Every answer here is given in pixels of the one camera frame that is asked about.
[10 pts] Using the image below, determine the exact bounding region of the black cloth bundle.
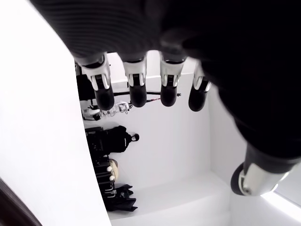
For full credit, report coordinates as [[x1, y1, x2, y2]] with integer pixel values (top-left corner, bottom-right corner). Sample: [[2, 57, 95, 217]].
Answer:
[[108, 184, 138, 212]]

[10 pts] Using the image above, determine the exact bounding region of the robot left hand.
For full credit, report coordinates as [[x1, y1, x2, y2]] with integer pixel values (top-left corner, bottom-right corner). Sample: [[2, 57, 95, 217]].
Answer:
[[29, 0, 301, 197]]

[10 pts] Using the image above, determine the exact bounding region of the dark brown round plate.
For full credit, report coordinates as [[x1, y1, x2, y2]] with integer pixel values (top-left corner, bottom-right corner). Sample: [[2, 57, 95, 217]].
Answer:
[[0, 178, 45, 226]]

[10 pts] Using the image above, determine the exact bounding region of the black backpack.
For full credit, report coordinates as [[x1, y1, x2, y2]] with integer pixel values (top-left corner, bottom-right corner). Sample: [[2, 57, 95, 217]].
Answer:
[[110, 125, 141, 153]]

